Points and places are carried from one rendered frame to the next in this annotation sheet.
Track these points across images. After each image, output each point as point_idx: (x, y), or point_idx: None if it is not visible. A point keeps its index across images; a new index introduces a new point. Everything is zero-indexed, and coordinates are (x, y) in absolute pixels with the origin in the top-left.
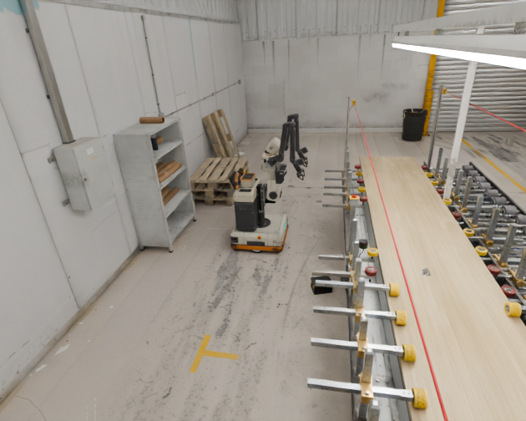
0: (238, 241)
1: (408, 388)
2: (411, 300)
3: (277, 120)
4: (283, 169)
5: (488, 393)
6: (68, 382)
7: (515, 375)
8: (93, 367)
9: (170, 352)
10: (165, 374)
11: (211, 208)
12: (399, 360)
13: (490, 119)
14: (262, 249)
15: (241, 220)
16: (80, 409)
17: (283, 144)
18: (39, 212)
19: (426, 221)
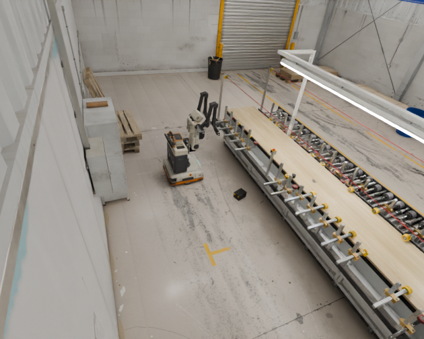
0: (176, 180)
1: (345, 232)
2: (383, 208)
3: (112, 65)
4: (202, 130)
5: (363, 223)
6: (149, 305)
7: (365, 214)
8: (157, 290)
9: (193, 261)
10: (202, 273)
11: (124, 157)
12: (334, 222)
13: (251, 62)
14: (192, 181)
15: (178, 167)
16: (174, 313)
17: (209, 116)
18: (93, 208)
19: (293, 152)
